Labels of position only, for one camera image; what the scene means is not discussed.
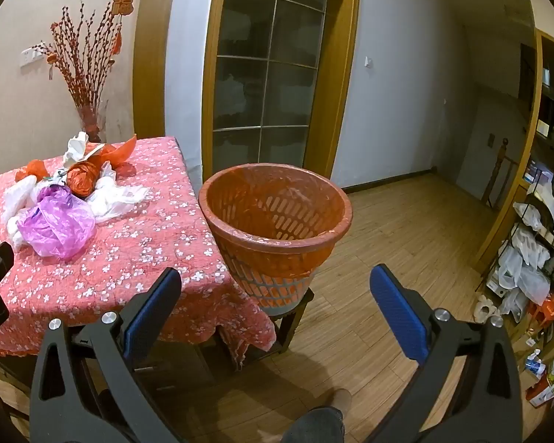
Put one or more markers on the small red plastic bag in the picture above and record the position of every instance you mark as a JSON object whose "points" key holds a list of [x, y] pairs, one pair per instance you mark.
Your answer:
{"points": [[32, 168]]}

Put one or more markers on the white spray bottle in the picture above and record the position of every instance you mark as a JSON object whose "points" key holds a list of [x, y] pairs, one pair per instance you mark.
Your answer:
{"points": [[535, 363]]}

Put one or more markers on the glass vase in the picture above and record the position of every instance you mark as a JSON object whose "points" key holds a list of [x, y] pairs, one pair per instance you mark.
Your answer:
{"points": [[91, 122]]}

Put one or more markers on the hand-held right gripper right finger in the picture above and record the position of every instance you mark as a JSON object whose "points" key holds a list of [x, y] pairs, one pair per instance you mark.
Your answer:
{"points": [[397, 314]]}

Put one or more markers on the white wall switch panel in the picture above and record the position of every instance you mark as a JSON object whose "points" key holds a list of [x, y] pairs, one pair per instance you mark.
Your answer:
{"points": [[31, 56]]}

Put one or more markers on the white translucent plastic bag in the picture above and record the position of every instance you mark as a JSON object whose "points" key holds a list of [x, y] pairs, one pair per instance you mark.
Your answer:
{"points": [[16, 198], [115, 196]]}

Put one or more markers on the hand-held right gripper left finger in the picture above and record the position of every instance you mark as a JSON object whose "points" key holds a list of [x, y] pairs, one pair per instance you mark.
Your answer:
{"points": [[147, 318]]}

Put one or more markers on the white slippers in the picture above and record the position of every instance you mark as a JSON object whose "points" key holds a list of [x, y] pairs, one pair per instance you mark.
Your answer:
{"points": [[487, 310]]}

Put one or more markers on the wooden framed glass door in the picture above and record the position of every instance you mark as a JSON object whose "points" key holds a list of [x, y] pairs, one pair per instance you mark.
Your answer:
{"points": [[267, 78]]}

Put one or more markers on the wooden shelf cabinet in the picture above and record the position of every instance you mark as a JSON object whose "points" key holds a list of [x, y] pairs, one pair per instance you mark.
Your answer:
{"points": [[535, 101]]}

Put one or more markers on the person's leg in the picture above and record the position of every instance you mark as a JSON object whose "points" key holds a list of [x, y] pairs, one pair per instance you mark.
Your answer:
{"points": [[316, 424]]}

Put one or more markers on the purple plastic bag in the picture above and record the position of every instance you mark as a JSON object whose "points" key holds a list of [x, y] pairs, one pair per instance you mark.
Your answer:
{"points": [[57, 226]]}

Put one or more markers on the wooden chair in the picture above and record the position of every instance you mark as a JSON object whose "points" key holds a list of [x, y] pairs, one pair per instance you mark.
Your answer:
{"points": [[501, 170]]}

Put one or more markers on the large orange-red plastic bag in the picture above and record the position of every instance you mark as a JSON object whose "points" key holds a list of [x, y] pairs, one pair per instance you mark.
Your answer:
{"points": [[120, 152]]}

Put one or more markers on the red hanging wall ornament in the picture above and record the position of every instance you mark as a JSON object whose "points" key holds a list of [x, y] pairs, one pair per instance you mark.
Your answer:
{"points": [[121, 9]]}

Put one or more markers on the orange white packet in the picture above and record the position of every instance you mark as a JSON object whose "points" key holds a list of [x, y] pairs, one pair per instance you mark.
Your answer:
{"points": [[547, 387]]}

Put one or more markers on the slotted wastebasket with red liner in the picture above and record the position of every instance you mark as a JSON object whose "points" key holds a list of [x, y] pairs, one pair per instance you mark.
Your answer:
{"points": [[277, 249]]}

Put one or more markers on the black stool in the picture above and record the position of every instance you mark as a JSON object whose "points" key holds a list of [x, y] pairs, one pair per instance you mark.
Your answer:
{"points": [[286, 320]]}

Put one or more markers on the bunch of white plastic bags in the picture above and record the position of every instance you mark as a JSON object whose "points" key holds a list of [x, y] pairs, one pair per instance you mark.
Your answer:
{"points": [[528, 249]]}

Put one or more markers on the red floral tablecloth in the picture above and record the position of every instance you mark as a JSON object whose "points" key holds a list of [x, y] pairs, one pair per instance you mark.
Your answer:
{"points": [[143, 240]]}

